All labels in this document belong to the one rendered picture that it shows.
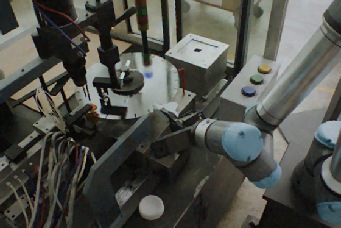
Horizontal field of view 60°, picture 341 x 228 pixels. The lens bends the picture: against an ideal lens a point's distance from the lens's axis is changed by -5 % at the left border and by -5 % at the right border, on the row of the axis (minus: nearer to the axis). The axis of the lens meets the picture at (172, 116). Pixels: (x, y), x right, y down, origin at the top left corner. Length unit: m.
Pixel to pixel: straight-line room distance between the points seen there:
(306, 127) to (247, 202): 0.73
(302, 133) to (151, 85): 1.42
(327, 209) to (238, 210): 1.06
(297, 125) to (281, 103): 1.52
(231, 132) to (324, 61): 0.23
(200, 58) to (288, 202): 0.58
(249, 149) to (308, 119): 1.69
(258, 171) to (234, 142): 0.11
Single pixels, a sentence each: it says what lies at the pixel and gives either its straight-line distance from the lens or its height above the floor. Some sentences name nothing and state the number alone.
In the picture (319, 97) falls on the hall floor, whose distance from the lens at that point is 2.54.
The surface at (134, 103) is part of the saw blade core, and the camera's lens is 0.90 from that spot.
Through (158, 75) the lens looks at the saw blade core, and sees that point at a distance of 0.99.
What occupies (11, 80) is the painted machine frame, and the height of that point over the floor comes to 1.05.
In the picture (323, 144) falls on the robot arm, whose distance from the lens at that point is 0.84.
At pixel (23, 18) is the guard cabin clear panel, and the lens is 1.98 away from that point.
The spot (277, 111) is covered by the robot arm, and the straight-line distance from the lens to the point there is 0.73.
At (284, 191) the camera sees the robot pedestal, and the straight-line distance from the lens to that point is 0.98.
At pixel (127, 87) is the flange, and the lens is 0.94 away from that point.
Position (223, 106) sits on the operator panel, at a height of 0.86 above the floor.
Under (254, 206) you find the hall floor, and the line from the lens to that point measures 1.80.
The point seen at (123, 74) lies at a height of 1.00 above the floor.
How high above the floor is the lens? 1.55
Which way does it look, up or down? 45 degrees down
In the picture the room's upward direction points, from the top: 4 degrees counter-clockwise
